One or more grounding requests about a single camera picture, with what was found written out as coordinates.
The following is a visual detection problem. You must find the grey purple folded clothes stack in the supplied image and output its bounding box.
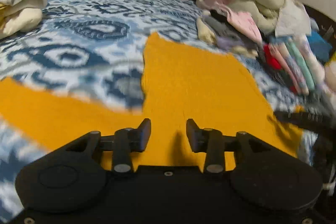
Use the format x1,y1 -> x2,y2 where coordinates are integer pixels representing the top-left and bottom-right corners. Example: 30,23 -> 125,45
197,9 -> 263,59

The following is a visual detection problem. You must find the white cream quilted clothes pile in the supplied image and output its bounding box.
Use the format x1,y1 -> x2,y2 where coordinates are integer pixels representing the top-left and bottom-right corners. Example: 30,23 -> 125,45
1,0 -> 48,39

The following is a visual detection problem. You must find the colourful folded clothes stack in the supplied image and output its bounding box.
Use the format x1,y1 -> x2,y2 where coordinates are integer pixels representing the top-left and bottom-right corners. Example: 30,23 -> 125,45
264,35 -> 325,96

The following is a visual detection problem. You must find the blue blanket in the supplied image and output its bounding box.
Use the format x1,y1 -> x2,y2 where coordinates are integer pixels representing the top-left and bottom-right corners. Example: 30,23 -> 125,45
307,31 -> 332,64

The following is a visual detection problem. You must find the pink top folded garment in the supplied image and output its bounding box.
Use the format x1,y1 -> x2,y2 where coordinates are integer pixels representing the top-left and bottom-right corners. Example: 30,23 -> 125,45
226,10 -> 263,45

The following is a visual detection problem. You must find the yellow cartoon pillow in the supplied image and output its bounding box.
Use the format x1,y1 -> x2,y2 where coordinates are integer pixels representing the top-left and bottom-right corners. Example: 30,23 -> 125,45
325,52 -> 336,92

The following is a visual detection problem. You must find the beige pink quilt heap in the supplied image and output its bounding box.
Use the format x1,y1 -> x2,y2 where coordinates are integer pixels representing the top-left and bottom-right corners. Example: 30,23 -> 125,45
195,0 -> 311,37

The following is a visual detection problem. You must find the yellow knit sweater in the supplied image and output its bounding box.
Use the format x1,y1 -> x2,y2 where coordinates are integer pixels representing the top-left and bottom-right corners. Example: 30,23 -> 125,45
1,34 -> 302,166

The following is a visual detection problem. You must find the blue white patterned bedsheet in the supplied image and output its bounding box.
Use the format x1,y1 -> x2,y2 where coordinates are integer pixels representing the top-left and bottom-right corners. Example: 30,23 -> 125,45
1,0 -> 311,223

